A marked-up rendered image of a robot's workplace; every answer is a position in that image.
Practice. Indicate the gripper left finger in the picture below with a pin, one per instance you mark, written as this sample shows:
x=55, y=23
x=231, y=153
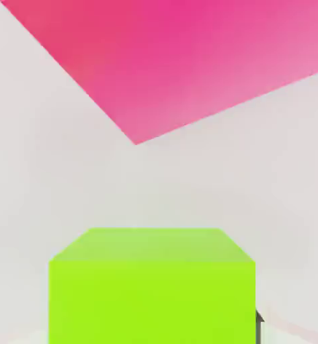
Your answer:
x=37, y=339

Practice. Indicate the large pink box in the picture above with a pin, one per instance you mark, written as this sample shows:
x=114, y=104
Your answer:
x=174, y=59

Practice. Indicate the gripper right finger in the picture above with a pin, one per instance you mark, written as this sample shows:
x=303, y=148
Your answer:
x=259, y=330

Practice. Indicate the small green cube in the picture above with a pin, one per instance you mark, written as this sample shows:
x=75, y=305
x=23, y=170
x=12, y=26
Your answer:
x=152, y=295

